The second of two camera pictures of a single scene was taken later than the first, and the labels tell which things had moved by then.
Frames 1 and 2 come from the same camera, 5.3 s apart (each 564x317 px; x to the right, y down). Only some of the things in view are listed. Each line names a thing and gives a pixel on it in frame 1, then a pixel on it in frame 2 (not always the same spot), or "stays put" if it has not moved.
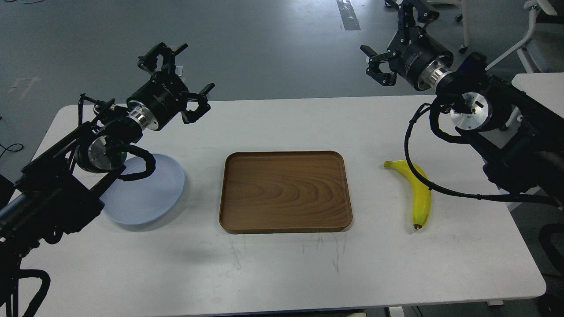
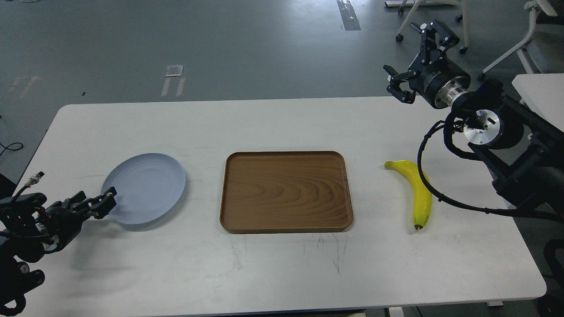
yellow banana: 421,193 stays put
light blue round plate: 136,201 stays put
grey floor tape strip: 348,15 stays put
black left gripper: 163,98 to 64,220
